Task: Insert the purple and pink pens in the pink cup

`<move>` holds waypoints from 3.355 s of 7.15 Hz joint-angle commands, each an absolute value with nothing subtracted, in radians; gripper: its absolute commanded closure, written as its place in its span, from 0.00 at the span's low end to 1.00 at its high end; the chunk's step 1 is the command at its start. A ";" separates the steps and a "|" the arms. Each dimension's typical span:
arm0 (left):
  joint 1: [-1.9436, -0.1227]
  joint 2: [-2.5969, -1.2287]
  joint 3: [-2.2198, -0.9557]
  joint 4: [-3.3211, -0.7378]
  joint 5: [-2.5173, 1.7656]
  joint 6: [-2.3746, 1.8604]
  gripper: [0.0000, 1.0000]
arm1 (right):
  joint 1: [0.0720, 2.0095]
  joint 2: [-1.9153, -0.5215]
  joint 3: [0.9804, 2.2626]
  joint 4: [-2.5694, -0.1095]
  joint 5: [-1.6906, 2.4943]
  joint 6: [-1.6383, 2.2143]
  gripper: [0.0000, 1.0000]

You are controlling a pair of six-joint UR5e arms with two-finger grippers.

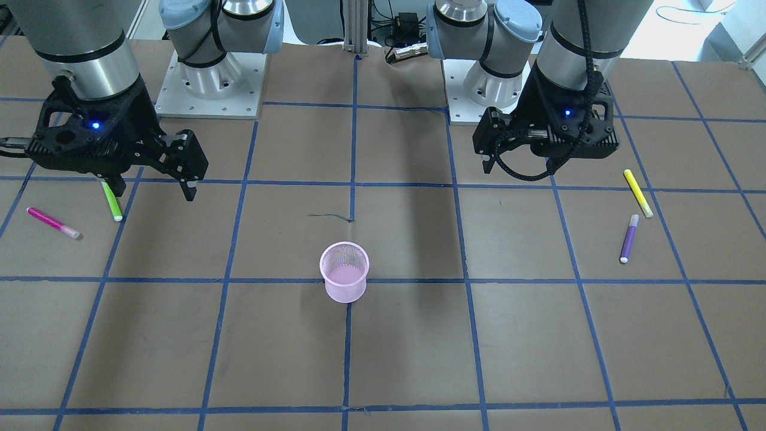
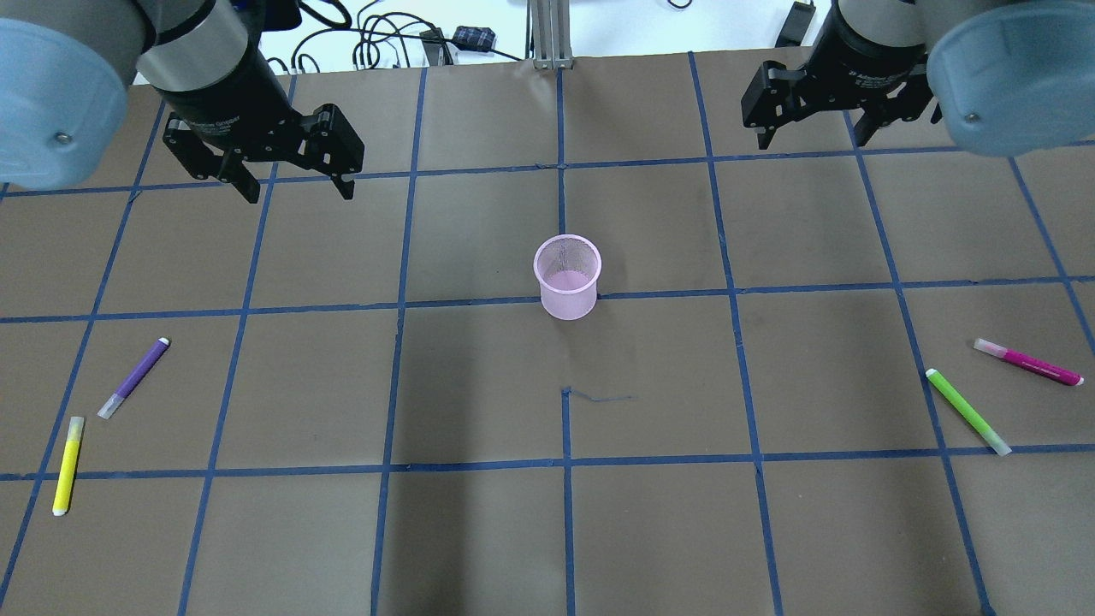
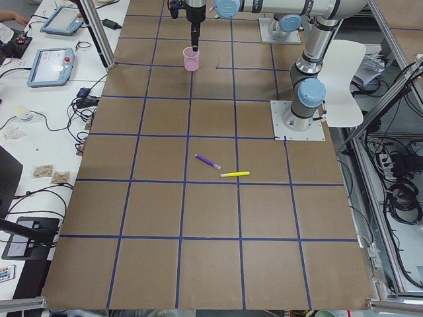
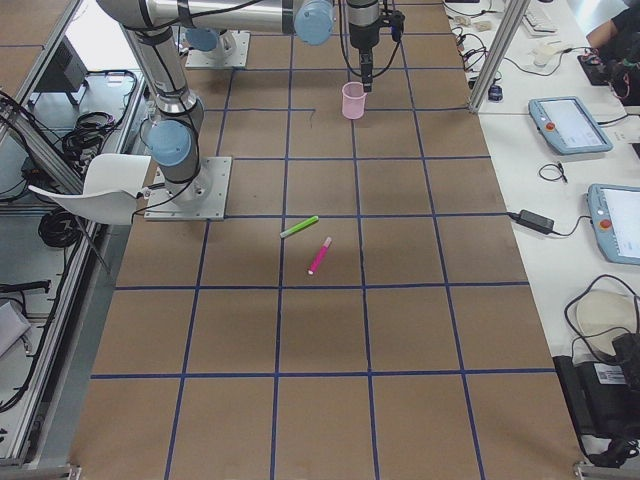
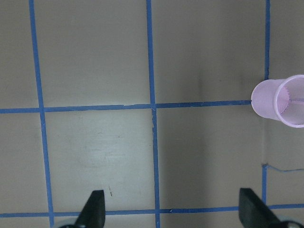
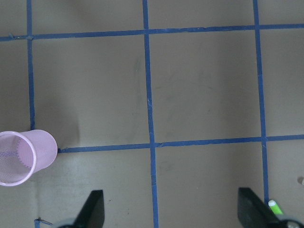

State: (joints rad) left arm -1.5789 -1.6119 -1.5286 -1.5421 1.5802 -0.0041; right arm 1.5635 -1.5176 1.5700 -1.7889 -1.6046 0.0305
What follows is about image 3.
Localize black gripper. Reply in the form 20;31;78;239
185;0;206;52

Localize purple pen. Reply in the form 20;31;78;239
194;153;221;170

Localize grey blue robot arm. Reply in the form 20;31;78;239
214;1;367;131
268;14;302;38

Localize pink mesh cup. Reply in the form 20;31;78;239
182;46;200;72

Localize white paper cup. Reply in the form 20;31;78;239
14;105;33;122

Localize black power adapter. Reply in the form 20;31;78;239
102;18;122;30

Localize blue usb hub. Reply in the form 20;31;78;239
77;87;91;98

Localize blue teach pendant far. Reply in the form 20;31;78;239
40;6;84;36

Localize blue teach pendant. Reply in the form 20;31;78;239
27;48;75;88
40;6;84;36

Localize blue teach pendant near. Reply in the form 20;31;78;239
27;48;75;88

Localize white plastic chair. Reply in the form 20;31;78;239
318;40;366;127

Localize yellow pen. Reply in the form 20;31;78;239
219;171;250;178

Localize seated person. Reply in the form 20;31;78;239
0;9;29;26

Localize snack packet right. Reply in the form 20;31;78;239
51;171;71;184

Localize snack packet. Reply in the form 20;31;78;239
51;171;71;184
32;164;54;178

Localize snack packet left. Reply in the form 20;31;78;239
32;164;54;178

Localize black monitor stand base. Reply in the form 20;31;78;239
1;217;59;260

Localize white remote control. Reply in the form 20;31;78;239
0;264;16;283

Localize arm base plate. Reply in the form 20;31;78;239
258;18;301;44
270;100;325;141

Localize aluminium frame post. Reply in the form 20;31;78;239
75;0;116;69

